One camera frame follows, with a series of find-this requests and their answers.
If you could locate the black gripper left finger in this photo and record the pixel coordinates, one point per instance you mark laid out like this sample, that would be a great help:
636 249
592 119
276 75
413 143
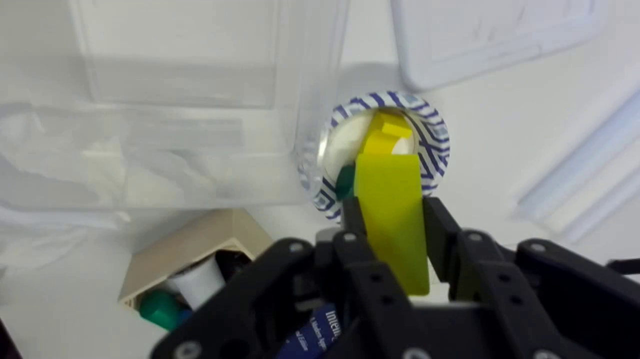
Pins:
321 286

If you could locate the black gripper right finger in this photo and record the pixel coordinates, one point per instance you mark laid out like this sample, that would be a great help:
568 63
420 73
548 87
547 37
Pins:
532 292

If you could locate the long yellow block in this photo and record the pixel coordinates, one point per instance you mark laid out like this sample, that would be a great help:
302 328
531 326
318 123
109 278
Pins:
393 213

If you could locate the small green block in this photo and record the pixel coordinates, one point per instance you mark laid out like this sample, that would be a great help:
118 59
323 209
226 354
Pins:
344 183

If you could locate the white cylinder block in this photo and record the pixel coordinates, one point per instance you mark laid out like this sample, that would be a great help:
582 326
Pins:
198 282

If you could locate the small cardboard block box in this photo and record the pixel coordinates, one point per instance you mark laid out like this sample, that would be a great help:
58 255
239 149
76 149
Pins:
192 243

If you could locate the green cylinder block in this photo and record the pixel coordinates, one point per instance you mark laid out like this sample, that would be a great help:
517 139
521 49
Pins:
162 310

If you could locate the small yellow block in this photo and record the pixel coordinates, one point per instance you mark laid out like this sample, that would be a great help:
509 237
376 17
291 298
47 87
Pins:
386 133

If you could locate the clear plastic storage bin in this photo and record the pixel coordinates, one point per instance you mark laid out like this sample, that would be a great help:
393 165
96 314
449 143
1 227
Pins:
180 87

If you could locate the clear plastic bin lid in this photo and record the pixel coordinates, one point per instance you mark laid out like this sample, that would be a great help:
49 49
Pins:
493 37

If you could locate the blue book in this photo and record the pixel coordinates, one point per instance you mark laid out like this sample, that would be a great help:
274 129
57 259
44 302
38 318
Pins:
311 336

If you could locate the white plastic strip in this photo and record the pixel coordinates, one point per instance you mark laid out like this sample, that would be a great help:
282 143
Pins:
586 173

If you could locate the clear plastic bag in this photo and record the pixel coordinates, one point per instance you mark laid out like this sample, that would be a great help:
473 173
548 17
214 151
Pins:
80 181

